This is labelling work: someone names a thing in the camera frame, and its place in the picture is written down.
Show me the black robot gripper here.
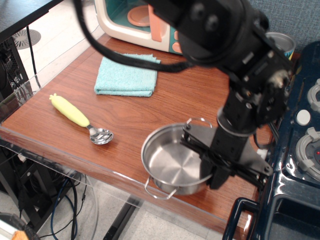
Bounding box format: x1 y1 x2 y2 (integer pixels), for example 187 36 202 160
181 123 273 190

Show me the small stainless steel pan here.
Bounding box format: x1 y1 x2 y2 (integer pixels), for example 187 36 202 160
141 117 215 200

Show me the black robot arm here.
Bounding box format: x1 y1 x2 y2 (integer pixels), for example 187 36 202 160
74 0 292 190

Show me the dark blue toy stove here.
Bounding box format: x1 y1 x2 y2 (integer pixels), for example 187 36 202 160
223 41 320 240

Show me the black table leg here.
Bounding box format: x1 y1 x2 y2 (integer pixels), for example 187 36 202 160
103 198 140 240

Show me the light blue folded cloth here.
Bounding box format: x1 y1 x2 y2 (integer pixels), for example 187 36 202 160
94 57 158 97

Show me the pineapple slices can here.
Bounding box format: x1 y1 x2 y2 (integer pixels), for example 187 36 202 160
265 32 297 60

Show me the toy microwave oven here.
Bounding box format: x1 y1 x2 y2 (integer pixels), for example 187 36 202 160
94 0 182 55

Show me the black computer tower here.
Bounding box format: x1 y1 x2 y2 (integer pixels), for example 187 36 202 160
0 37 33 105

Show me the black side desk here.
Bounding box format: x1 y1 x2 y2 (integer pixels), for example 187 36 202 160
0 0 62 43

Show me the yellow handled metal spoon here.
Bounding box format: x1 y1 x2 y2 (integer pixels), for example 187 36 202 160
49 93 114 145

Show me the blue floor cable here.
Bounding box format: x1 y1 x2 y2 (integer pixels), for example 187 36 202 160
50 178 78 240

